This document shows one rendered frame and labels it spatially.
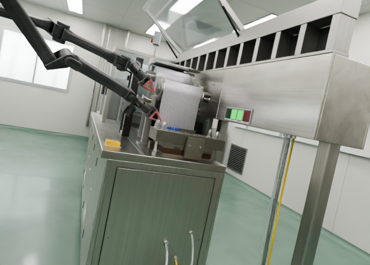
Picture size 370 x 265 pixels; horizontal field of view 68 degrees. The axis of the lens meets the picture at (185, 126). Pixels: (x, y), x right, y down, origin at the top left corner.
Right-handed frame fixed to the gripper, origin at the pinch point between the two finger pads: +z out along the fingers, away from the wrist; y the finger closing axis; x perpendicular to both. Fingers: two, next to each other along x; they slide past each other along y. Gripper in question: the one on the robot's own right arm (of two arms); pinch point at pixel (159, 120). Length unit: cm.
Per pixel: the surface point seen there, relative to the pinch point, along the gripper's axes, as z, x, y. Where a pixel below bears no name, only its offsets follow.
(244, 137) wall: 239, 115, -315
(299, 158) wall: 242, 109, -160
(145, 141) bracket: 3.6, -15.0, -7.8
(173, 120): 6.3, 5.5, 0.3
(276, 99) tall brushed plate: 16, 33, 60
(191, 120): 14.8, 12.7, 0.3
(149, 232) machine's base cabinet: 27, -49, 26
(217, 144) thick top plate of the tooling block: 28.4, 9.4, 20.0
